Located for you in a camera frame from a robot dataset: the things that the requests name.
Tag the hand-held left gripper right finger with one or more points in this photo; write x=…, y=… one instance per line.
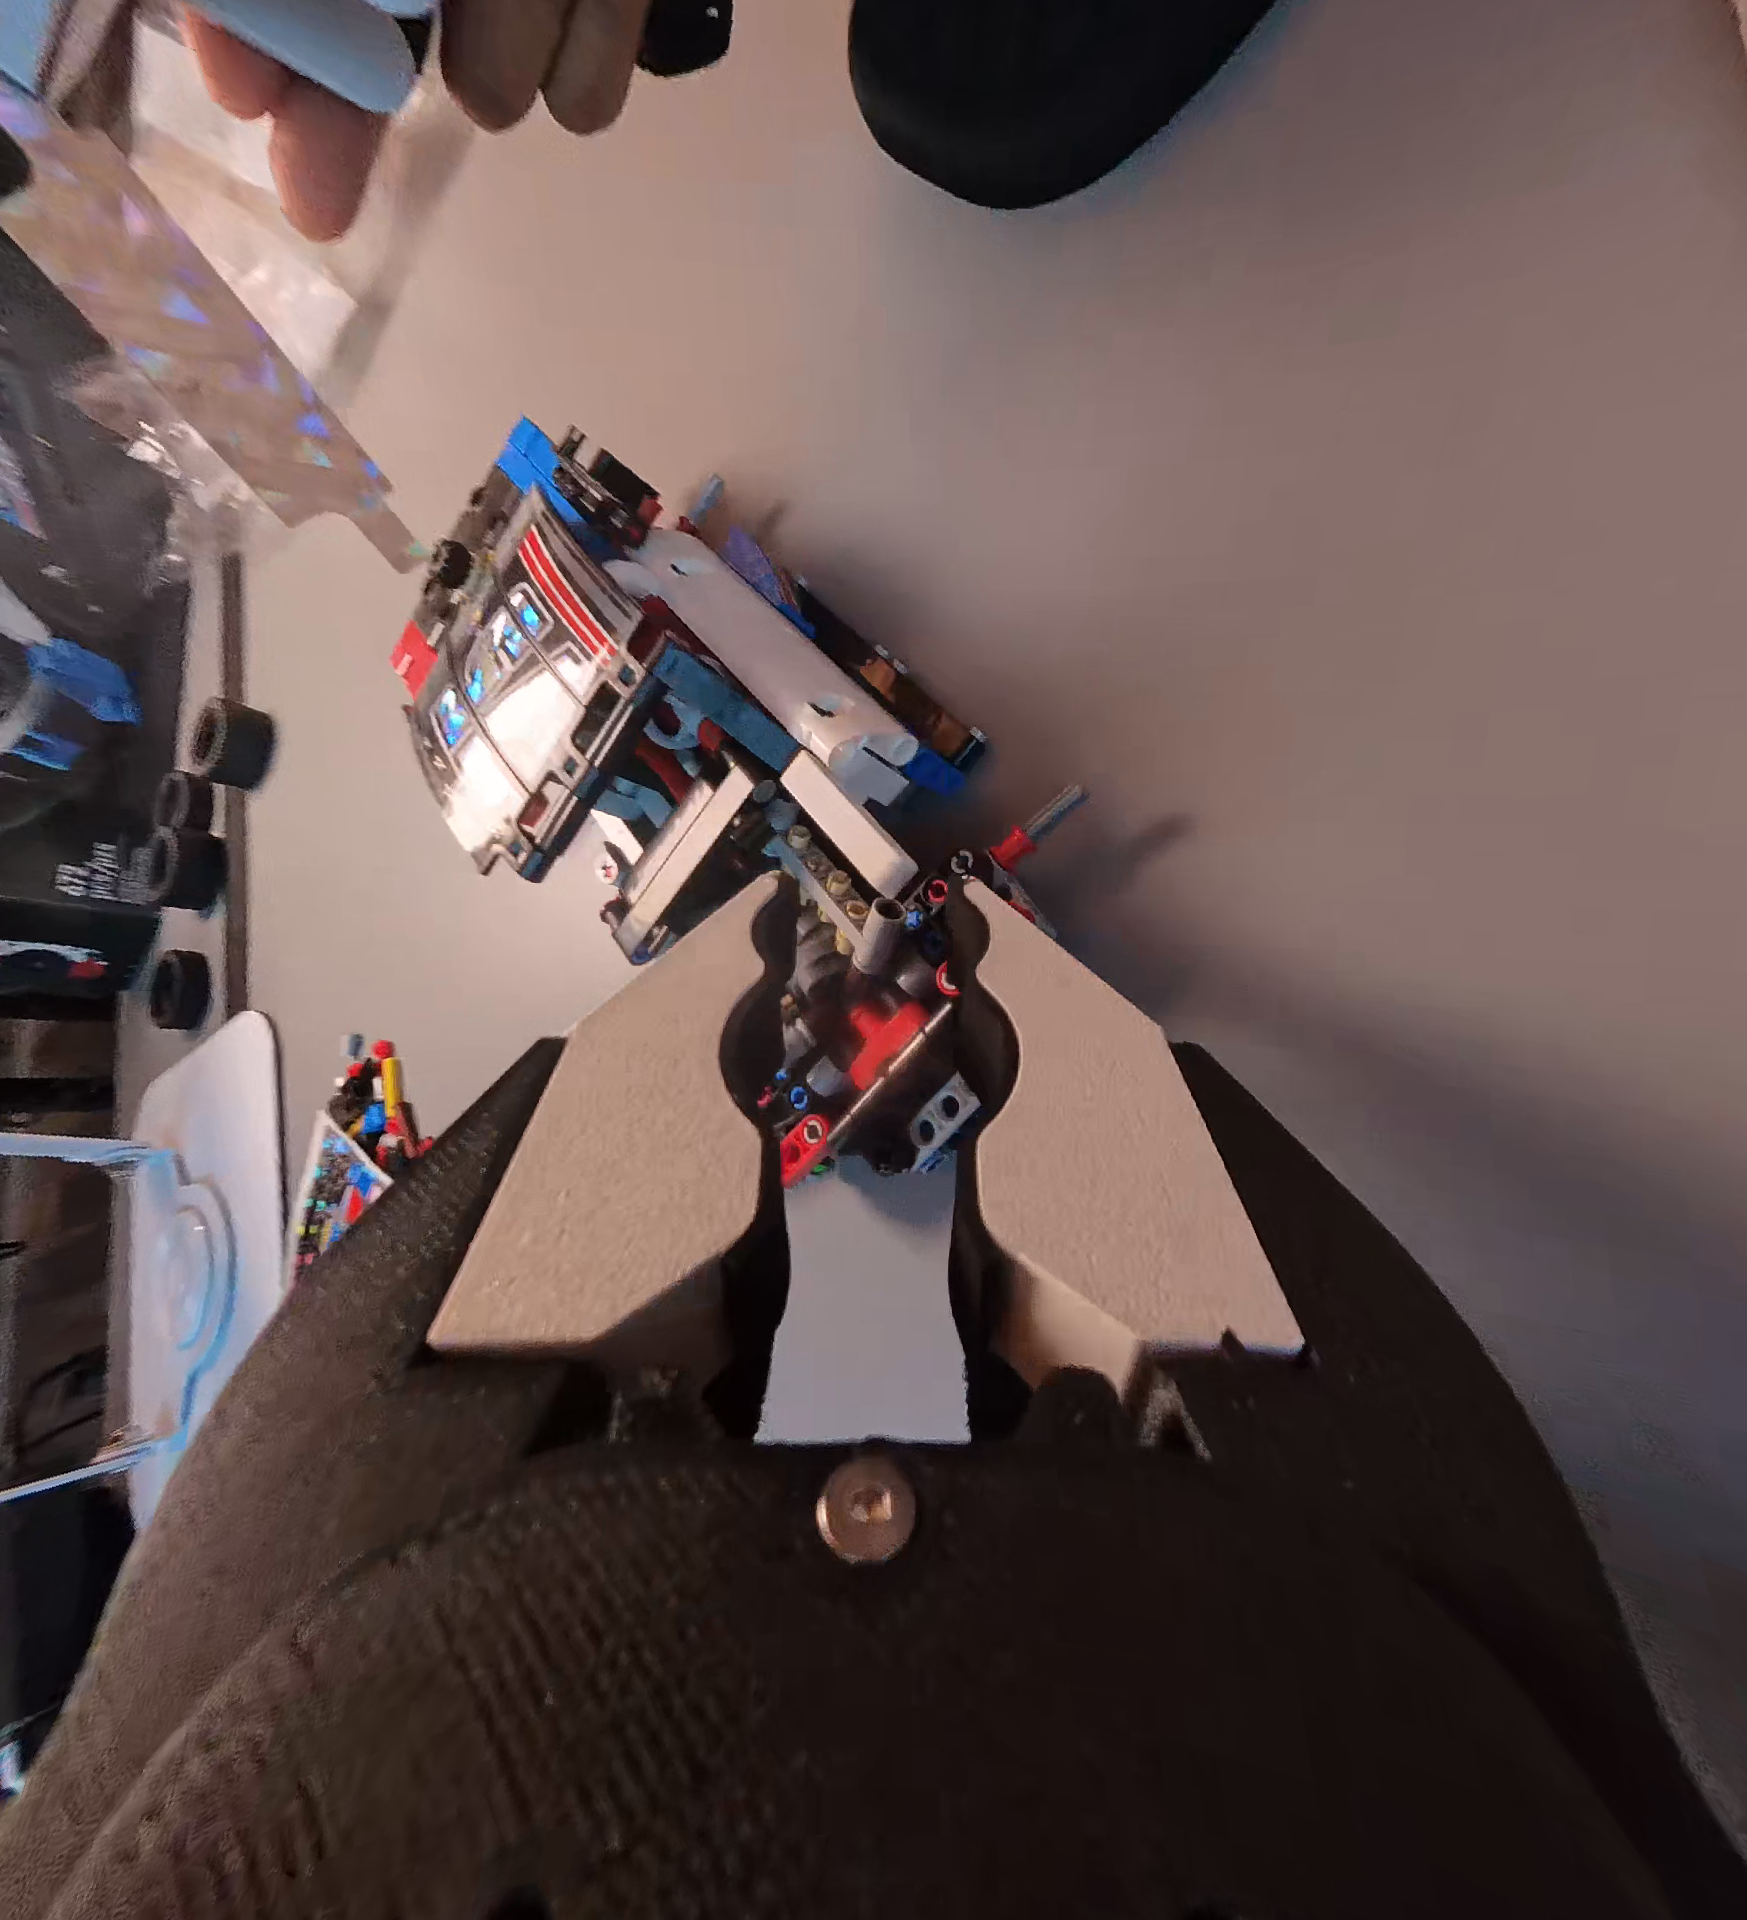
x=1126, y=1185

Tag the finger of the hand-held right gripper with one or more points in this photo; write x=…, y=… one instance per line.
x=9, y=37

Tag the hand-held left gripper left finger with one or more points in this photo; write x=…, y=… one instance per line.
x=620, y=1185

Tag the holographic sticker sheet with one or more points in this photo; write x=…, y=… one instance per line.
x=341, y=1201

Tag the peeled holographic sticker strip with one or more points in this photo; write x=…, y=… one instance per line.
x=215, y=352

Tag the lego race car model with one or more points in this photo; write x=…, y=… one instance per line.
x=561, y=675

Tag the pile of loose lego pieces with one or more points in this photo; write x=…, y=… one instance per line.
x=379, y=1096

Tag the black lego set box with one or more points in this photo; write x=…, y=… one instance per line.
x=3, y=600

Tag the person's right hand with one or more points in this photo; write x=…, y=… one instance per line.
x=318, y=166

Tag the clear plastic bags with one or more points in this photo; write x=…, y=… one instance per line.
x=341, y=285

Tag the white book stand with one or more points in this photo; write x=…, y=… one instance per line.
x=215, y=1140

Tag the black mesh pad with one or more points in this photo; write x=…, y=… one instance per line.
x=1053, y=88

